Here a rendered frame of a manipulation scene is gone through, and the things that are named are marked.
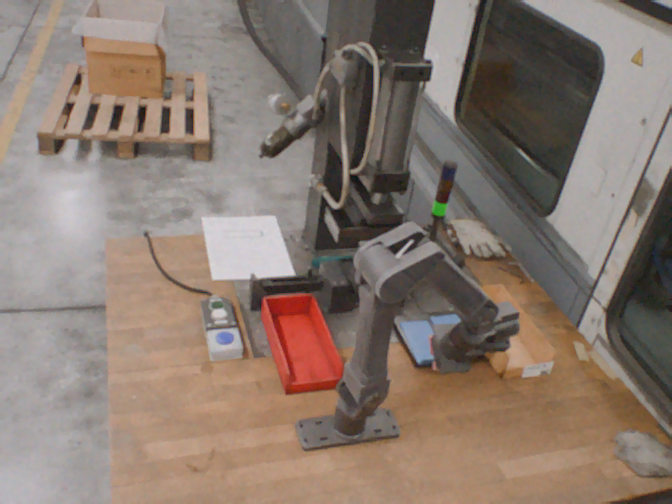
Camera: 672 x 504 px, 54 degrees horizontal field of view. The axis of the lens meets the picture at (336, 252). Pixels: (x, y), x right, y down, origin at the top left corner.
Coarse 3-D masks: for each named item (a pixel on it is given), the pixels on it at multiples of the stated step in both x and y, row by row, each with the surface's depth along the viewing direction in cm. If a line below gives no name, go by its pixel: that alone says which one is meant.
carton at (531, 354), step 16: (496, 288) 165; (512, 304) 161; (528, 320) 155; (528, 336) 155; (496, 352) 148; (512, 352) 154; (528, 352) 155; (544, 352) 150; (496, 368) 148; (512, 368) 146; (528, 368) 147; (544, 368) 149
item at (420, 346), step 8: (408, 328) 154; (416, 328) 154; (424, 328) 154; (408, 336) 151; (416, 336) 151; (416, 344) 149; (424, 344) 150; (416, 352) 147; (424, 352) 147; (424, 360) 142; (432, 360) 143
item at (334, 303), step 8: (320, 272) 161; (328, 288) 156; (344, 288) 155; (320, 296) 163; (328, 296) 156; (336, 296) 155; (344, 296) 156; (328, 304) 157; (336, 304) 157; (344, 304) 158; (352, 304) 158; (400, 304) 163; (328, 312) 158; (336, 312) 158; (344, 312) 159
